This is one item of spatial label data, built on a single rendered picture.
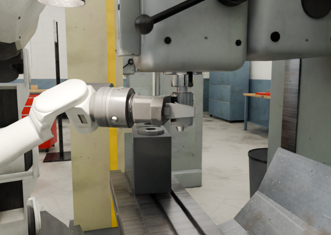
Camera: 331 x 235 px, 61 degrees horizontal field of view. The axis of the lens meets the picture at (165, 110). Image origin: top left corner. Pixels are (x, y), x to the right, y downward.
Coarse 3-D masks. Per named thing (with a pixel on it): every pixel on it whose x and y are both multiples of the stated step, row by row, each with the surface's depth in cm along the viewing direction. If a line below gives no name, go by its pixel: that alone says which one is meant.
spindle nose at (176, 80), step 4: (172, 76) 57; (176, 76) 57; (180, 76) 56; (184, 76) 56; (188, 76) 57; (172, 80) 57; (176, 80) 57; (180, 80) 56; (184, 80) 56; (188, 80) 57; (172, 84) 57; (176, 84) 57; (180, 84) 56; (184, 84) 56
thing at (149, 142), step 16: (144, 128) 95; (160, 128) 95; (144, 144) 88; (160, 144) 89; (144, 160) 89; (160, 160) 89; (144, 176) 89; (160, 176) 90; (144, 192) 90; (160, 192) 91
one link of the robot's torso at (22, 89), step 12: (24, 48) 104; (24, 60) 102; (24, 72) 100; (0, 84) 96; (12, 84) 98; (24, 84) 100; (0, 96) 100; (12, 96) 102; (24, 96) 100; (0, 108) 101; (12, 108) 102; (0, 120) 101; (12, 120) 103; (24, 156) 101; (0, 168) 98; (12, 168) 100; (24, 168) 103
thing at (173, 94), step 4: (172, 92) 58; (176, 92) 57; (180, 92) 57; (184, 92) 57; (188, 92) 57; (192, 92) 58; (172, 96) 58; (176, 96) 57; (180, 96) 57; (184, 96) 57; (188, 96) 57; (192, 96) 58
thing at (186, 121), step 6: (174, 102) 58; (180, 102) 57; (186, 102) 57; (192, 102) 58; (174, 120) 58; (180, 120) 57; (186, 120) 58; (192, 120) 59; (180, 126) 58; (186, 126) 58
